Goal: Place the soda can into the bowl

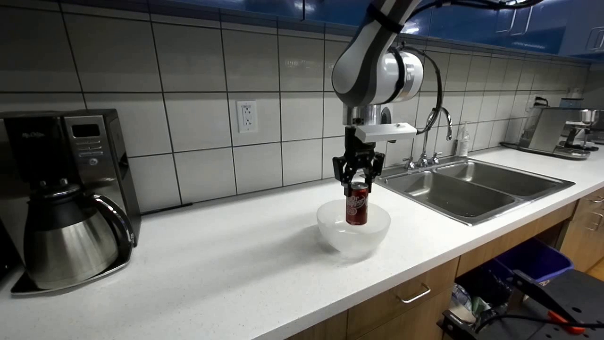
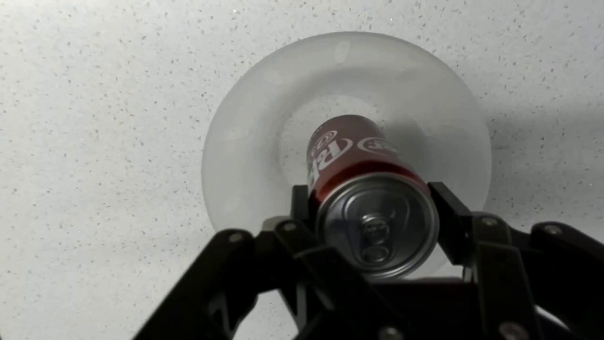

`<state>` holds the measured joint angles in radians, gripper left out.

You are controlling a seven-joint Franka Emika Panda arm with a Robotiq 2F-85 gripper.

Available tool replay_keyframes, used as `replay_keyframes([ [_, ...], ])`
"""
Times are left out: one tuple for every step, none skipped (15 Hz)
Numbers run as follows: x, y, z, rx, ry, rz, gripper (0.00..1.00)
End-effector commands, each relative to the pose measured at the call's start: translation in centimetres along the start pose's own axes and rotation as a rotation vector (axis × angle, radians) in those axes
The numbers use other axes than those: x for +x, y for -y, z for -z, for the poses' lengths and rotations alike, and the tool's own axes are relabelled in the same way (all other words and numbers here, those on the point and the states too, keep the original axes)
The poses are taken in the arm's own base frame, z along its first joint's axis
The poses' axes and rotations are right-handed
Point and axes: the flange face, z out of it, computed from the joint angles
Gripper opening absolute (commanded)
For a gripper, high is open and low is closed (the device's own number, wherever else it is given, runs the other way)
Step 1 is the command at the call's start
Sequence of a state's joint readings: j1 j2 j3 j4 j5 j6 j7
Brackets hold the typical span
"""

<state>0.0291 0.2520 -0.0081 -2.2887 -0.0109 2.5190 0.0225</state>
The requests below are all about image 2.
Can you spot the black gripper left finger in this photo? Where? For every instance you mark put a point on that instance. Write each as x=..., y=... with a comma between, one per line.
x=264, y=289

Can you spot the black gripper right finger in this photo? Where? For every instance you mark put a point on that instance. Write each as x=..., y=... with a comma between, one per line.
x=510, y=276

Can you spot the red soda can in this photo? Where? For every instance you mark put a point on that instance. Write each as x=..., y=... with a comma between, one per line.
x=370, y=201

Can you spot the translucent white plastic bowl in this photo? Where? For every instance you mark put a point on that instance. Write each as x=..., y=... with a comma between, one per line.
x=251, y=125

